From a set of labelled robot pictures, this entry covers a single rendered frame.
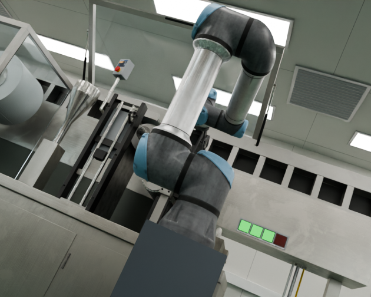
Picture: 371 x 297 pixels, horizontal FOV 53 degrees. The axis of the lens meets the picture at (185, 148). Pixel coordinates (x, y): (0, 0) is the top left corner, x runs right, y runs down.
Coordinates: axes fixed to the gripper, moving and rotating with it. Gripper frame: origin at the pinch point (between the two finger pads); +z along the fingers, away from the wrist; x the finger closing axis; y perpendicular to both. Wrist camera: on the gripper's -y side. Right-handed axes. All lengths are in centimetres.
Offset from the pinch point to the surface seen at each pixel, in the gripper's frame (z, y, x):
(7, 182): 5, -46, 56
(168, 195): 7.9, -13.8, 3.0
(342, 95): 10, 207, -62
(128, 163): 15.6, 7.7, 33.7
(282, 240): 32, 18, -47
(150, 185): 11.8, -7.4, 14.3
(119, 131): -7.2, -4.4, 33.8
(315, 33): -39, 168, -25
